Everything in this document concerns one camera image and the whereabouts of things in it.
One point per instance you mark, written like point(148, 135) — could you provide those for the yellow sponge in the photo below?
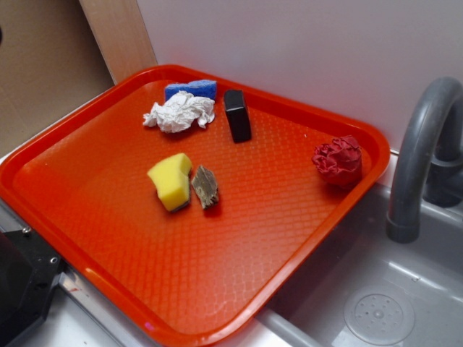
point(171, 178)

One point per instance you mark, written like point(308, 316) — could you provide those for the blue sponge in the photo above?
point(199, 88)

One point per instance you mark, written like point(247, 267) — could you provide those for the light wooden board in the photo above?
point(121, 36)

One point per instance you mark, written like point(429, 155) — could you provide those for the crumpled red paper ball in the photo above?
point(339, 163)

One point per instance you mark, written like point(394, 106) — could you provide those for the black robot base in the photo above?
point(30, 272)

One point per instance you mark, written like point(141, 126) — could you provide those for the brown wood chunk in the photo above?
point(205, 186)

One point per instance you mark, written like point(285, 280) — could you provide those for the grey plastic sink basin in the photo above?
point(359, 288)

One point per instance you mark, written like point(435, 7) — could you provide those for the orange plastic tray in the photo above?
point(191, 277)

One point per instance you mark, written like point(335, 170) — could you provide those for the black rectangular box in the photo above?
point(237, 115)

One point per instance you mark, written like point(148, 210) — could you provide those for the grey plastic faucet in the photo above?
point(429, 166)

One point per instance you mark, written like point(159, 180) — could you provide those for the crumpled white paper towel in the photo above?
point(180, 112)

